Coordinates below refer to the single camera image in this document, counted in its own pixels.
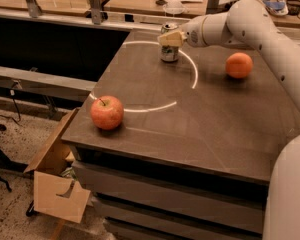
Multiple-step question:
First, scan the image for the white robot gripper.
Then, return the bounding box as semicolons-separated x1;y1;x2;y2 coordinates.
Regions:
158;17;208;47

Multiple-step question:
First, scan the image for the green 7up soda can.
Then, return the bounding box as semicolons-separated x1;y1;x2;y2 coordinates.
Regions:
161;22;179;62

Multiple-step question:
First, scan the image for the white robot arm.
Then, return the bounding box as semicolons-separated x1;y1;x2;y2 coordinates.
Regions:
158;0;300;240

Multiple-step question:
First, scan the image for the red apple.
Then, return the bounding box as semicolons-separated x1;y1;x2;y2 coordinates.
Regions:
90;96;124;130

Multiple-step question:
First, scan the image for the clear plastic cup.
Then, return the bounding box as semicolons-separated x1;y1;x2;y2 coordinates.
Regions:
163;1;185;15

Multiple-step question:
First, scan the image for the orange fruit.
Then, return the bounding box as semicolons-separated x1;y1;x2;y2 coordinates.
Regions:
225;52;253;79

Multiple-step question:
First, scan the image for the white blue bowl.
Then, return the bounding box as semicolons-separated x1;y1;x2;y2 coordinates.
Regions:
263;1;288;16

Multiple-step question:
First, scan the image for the dark mesh cup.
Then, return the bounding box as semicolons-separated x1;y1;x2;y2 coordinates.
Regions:
286;0;300;16

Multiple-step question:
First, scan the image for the grey drawer cabinet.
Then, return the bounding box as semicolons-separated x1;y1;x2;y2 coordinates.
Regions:
71;147;270;240

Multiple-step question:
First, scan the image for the open cardboard box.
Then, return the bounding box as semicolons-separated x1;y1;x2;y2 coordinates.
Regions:
24;109;90;223

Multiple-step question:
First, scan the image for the metal bracket post right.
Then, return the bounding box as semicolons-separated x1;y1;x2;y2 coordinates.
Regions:
206;0;220;14

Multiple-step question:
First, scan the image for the metal bracket post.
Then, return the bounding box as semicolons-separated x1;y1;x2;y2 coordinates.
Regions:
206;0;220;14
25;0;42;18
89;0;102;24

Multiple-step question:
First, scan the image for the metal bracket post middle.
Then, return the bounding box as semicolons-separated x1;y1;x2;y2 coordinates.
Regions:
89;0;102;24

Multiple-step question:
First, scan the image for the grey metal rail beam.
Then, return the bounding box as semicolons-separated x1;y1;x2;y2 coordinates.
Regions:
0;66;96;102

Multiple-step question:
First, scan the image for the metal bracket post left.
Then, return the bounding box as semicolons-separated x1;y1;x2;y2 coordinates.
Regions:
25;0;42;18

